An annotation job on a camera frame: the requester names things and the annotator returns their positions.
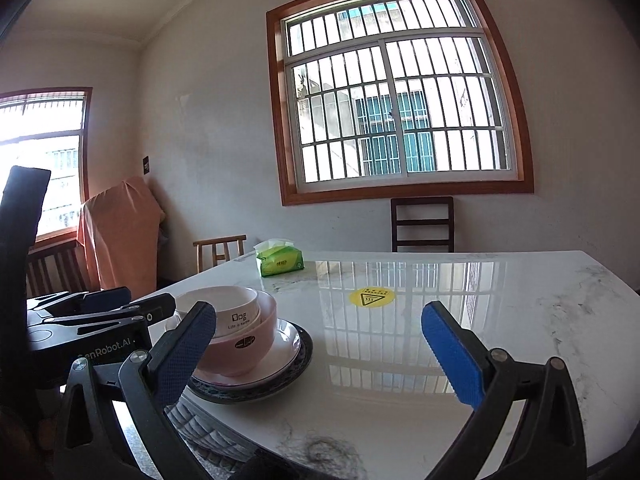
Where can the side window brown frame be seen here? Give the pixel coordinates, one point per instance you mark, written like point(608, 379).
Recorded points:
point(60, 125)

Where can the dark wooden chair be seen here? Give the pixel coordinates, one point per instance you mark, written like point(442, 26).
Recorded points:
point(422, 205)

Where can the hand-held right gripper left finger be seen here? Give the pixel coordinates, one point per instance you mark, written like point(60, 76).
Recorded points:
point(185, 350)

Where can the wooden bench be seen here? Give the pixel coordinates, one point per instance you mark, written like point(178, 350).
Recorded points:
point(55, 265)

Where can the green tissue pack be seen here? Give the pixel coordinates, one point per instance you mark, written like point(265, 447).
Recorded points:
point(280, 262)

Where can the large blue patterned plate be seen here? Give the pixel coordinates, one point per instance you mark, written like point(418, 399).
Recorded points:
point(250, 396)

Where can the round yellow warning sticker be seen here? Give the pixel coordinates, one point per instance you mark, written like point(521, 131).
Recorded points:
point(372, 298)

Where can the barred window brown frame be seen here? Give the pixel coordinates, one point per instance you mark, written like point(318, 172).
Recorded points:
point(391, 110)

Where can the light wooden chair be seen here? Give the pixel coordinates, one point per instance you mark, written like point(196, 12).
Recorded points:
point(220, 240)

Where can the pink bowl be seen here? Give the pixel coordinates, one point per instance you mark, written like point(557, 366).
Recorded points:
point(240, 357)

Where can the dark wall switch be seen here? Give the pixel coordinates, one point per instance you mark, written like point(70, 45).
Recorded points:
point(146, 166)

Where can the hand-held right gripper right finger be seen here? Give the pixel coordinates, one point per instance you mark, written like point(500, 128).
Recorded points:
point(450, 355)

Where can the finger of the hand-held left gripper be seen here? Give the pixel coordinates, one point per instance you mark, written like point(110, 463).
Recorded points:
point(150, 310)
point(107, 297)

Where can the white deep plate flower print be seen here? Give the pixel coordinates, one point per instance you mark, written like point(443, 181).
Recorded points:
point(285, 345)

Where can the white bowl blue print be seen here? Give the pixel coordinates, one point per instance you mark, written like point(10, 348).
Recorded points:
point(240, 321)

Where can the orange cloth covered furniture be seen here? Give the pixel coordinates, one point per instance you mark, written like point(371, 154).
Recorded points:
point(120, 235)

